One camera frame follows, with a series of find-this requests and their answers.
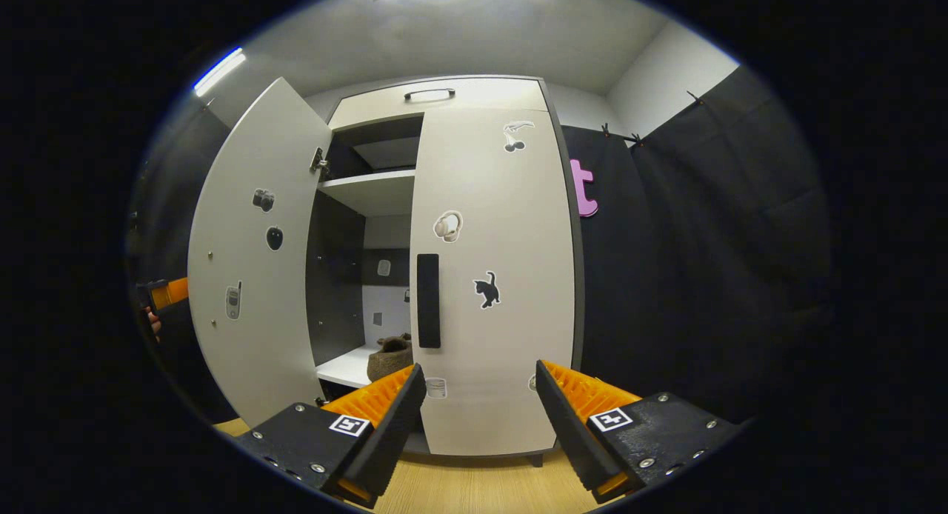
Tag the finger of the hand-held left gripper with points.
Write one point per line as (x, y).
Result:
(170, 292)

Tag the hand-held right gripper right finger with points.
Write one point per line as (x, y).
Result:
(570, 432)

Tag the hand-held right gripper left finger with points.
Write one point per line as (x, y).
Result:
(385, 440)

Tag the brown fuzzy shoe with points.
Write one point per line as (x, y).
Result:
(389, 362)

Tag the white shoe cabinet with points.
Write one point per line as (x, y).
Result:
(337, 277)

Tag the white cabinet shelf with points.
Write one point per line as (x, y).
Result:
(370, 192)
(348, 366)

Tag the metal door hinge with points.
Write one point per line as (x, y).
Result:
(320, 162)

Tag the white cabinet drawer front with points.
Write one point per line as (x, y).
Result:
(503, 95)

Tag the black backdrop cloth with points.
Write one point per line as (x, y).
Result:
(611, 292)
(740, 240)

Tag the small ceiling light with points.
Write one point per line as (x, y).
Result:
(218, 72)

